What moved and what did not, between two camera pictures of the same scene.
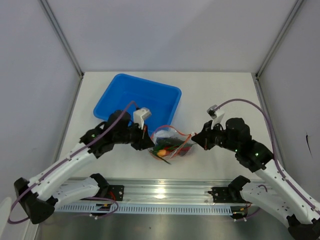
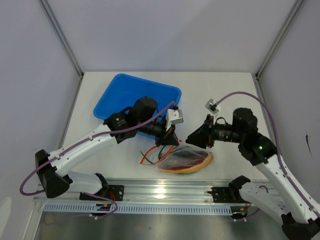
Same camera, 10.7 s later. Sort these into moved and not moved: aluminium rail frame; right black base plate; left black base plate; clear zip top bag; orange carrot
Moved: clear zip top bag; orange carrot
Not moved: right black base plate; aluminium rail frame; left black base plate
